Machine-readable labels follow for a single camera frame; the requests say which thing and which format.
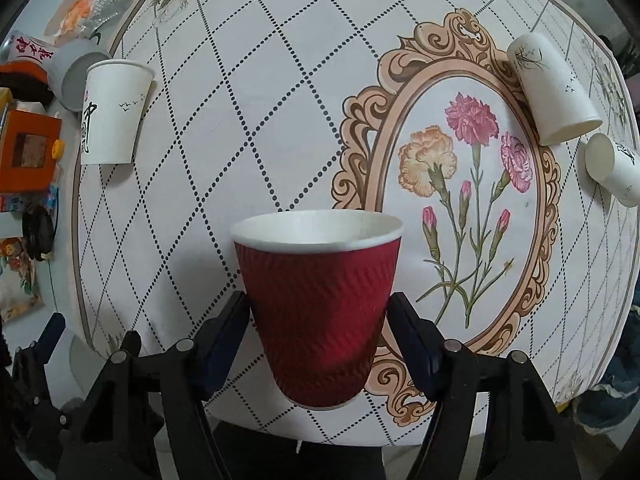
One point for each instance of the clear plastic goldfish bag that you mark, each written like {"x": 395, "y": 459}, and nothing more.
{"x": 84, "y": 19}

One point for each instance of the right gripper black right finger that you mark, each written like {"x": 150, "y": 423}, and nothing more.
{"x": 524, "y": 434}

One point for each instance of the floral printed tablecloth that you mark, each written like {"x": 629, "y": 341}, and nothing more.
{"x": 402, "y": 106}

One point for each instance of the plain white paper cup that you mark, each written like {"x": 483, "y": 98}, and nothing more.
{"x": 615, "y": 167}

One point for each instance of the orange box with window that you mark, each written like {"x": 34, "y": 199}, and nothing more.
{"x": 27, "y": 165}

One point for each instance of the blue ruffled cloth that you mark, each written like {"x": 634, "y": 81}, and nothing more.
{"x": 611, "y": 401}

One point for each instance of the white cup with ink plant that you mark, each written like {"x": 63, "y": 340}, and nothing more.
{"x": 560, "y": 105}

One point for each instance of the white cup with calligraphy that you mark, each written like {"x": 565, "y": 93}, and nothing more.
{"x": 115, "y": 96}

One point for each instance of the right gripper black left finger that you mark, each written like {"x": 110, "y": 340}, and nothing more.
{"x": 135, "y": 396}

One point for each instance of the red ripple paper cup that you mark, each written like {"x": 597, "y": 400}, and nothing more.
{"x": 319, "y": 281}

